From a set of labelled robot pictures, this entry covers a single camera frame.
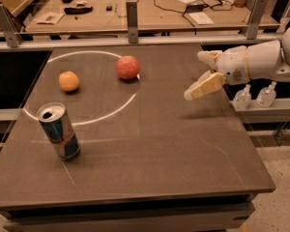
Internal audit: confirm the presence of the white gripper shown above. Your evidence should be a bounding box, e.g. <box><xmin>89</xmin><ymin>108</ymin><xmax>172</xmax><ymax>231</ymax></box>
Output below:
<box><xmin>184</xmin><ymin>45</ymin><xmax>249</xmax><ymax>101</ymax></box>

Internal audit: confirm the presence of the red apple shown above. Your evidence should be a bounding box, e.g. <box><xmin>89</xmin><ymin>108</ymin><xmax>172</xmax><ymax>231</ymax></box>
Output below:
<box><xmin>115</xmin><ymin>55</ymin><xmax>140</xmax><ymax>80</ymax></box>

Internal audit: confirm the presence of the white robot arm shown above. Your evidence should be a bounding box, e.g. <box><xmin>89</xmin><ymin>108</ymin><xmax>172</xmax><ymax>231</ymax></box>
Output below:
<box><xmin>184</xmin><ymin>27</ymin><xmax>290</xmax><ymax>101</ymax></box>

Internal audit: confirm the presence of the clear sanitizer bottle left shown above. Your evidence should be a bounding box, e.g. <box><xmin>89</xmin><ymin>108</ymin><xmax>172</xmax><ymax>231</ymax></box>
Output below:
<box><xmin>232</xmin><ymin>84</ymin><xmax>251</xmax><ymax>110</ymax></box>

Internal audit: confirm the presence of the clear sanitizer bottle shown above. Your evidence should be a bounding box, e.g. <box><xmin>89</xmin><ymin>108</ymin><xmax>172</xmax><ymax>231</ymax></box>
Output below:
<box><xmin>256</xmin><ymin>81</ymin><xmax>276</xmax><ymax>107</ymax></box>
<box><xmin>232</xmin><ymin>84</ymin><xmax>251</xmax><ymax>110</ymax></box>

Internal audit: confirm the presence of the white paper sheet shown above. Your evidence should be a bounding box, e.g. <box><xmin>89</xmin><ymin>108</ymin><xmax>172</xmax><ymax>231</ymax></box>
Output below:
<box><xmin>189</xmin><ymin>12</ymin><xmax>214</xmax><ymax>25</ymax></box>

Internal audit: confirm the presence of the clear sanitizer bottle right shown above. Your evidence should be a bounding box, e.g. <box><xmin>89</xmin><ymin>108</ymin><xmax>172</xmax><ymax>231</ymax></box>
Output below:
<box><xmin>256</xmin><ymin>81</ymin><xmax>276</xmax><ymax>107</ymax></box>

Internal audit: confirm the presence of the black power adapter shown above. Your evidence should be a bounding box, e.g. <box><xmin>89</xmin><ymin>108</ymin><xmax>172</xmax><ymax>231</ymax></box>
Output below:
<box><xmin>186</xmin><ymin>3</ymin><xmax>208</xmax><ymax>14</ymax></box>

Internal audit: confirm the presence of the small black object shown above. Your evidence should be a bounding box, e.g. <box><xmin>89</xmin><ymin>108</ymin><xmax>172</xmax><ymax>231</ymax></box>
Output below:
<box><xmin>106</xmin><ymin>5</ymin><xmax>113</xmax><ymax>11</ymax></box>

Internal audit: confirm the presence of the wooden back desk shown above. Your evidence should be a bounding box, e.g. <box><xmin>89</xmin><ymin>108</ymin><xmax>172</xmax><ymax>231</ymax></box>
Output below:
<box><xmin>23</xmin><ymin>0</ymin><xmax>279</xmax><ymax>37</ymax></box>

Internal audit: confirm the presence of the black device on desk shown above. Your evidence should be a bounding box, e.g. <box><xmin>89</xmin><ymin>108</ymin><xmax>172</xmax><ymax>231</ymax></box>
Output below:
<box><xmin>64</xmin><ymin>7</ymin><xmax>94</xmax><ymax>15</ymax></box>

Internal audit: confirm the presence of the orange fruit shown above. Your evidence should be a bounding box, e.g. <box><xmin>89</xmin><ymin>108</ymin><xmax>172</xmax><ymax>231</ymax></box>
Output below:
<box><xmin>59</xmin><ymin>72</ymin><xmax>79</xmax><ymax>92</ymax></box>

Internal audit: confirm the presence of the blue silver drink can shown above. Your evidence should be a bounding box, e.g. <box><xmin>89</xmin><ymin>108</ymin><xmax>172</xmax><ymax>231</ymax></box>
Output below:
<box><xmin>37</xmin><ymin>101</ymin><xmax>80</xmax><ymax>160</ymax></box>

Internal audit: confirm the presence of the tan paper note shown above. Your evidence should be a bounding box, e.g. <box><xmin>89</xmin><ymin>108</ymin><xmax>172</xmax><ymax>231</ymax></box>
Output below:
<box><xmin>35</xmin><ymin>12</ymin><xmax>64</xmax><ymax>25</ymax></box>

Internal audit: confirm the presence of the black cable on desk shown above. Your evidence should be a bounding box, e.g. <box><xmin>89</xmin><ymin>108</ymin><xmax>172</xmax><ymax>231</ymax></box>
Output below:
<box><xmin>153</xmin><ymin>0</ymin><xmax>234</xmax><ymax>28</ymax></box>

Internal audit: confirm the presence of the middle metal bracket post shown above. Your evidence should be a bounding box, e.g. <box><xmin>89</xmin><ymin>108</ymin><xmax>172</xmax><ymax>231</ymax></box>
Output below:
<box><xmin>126</xmin><ymin>1</ymin><xmax>138</xmax><ymax>44</ymax></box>

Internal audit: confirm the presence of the left metal bracket post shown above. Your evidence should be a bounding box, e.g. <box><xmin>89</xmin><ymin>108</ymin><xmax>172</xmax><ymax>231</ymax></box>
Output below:
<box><xmin>0</xmin><ymin>4</ymin><xmax>22</xmax><ymax>47</ymax></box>

